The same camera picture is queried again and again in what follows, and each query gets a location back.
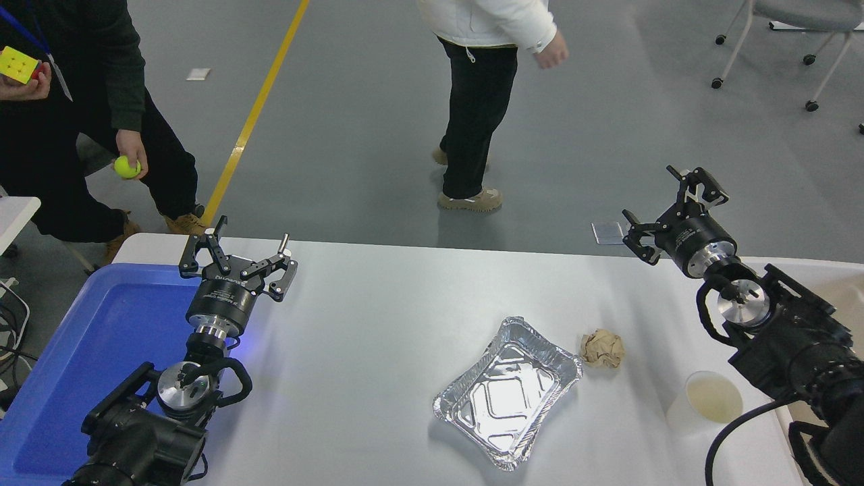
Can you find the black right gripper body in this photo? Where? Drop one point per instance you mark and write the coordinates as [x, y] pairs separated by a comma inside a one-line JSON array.
[[692, 236]]

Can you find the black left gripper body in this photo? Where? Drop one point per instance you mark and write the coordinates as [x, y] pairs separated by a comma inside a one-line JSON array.
[[223, 300]]

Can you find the yellow tennis ball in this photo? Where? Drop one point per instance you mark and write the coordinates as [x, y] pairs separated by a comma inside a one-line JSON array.
[[125, 167]]

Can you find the white paper cup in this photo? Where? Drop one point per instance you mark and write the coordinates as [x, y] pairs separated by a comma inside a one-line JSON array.
[[709, 399]]

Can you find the colourful puzzle cube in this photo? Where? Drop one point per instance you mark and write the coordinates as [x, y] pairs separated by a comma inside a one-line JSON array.
[[17, 64]]

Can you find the person's left hand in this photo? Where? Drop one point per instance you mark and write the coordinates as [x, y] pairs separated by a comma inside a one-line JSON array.
[[131, 143]]

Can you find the person's hand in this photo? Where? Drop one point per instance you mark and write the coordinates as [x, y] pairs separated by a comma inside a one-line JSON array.
[[553, 52]]

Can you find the person's right hand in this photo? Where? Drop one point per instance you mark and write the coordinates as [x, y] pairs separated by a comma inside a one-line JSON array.
[[37, 84]]

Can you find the clear square floor plate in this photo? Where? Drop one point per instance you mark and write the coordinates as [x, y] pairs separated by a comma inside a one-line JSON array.
[[607, 233]]

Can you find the crumpled tan paper ball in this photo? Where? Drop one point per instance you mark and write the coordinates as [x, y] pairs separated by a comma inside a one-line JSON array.
[[602, 348]]

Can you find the blue plastic tray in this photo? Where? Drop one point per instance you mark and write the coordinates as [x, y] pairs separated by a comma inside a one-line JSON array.
[[101, 337]]

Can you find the large pale bin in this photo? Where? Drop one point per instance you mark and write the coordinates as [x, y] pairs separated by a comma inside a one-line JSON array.
[[837, 290]]

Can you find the small white side table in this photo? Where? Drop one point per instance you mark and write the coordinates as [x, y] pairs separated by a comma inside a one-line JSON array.
[[15, 216]]

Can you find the flat white panel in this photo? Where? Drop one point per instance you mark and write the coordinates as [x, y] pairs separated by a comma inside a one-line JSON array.
[[810, 26]]

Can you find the silver foil tray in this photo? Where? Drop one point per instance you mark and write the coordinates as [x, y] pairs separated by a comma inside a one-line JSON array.
[[506, 395]]

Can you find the person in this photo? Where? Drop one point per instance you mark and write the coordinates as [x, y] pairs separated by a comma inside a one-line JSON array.
[[81, 40], [476, 101]]

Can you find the grey chair with white legs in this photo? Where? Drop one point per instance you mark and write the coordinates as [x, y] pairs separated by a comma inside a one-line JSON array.
[[823, 10]]

